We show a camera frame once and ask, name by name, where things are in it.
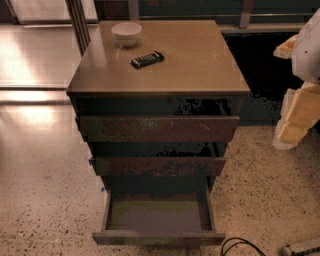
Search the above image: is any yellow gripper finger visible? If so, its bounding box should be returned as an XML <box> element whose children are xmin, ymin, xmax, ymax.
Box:
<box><xmin>273</xmin><ymin>35</ymin><xmax>297</xmax><ymax>59</ymax></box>

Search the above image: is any brown wooden drawer cabinet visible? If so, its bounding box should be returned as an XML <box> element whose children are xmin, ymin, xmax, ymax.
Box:
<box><xmin>67</xmin><ymin>21</ymin><xmax>250</xmax><ymax>191</ymax></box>

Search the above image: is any brown drawer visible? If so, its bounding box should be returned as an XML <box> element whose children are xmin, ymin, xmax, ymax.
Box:
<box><xmin>77</xmin><ymin>115</ymin><xmax>239</xmax><ymax>142</ymax></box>
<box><xmin>90</xmin><ymin>157</ymin><xmax>226</xmax><ymax>177</ymax></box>
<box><xmin>92</xmin><ymin>188</ymin><xmax>225</xmax><ymax>248</ymax></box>

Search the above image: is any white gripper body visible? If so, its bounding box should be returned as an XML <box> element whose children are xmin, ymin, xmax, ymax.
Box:
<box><xmin>272</xmin><ymin>82</ymin><xmax>320</xmax><ymax>150</ymax></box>

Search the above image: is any white bowl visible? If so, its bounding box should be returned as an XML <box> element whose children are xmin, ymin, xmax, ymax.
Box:
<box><xmin>111</xmin><ymin>22</ymin><xmax>142</xmax><ymax>47</ymax></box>

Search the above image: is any black cable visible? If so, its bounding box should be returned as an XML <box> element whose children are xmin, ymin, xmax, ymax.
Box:
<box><xmin>220</xmin><ymin>237</ymin><xmax>267</xmax><ymax>256</ymax></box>

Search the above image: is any white power strip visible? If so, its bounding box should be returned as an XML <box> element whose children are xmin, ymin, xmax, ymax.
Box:
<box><xmin>280</xmin><ymin>237</ymin><xmax>320</xmax><ymax>256</ymax></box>

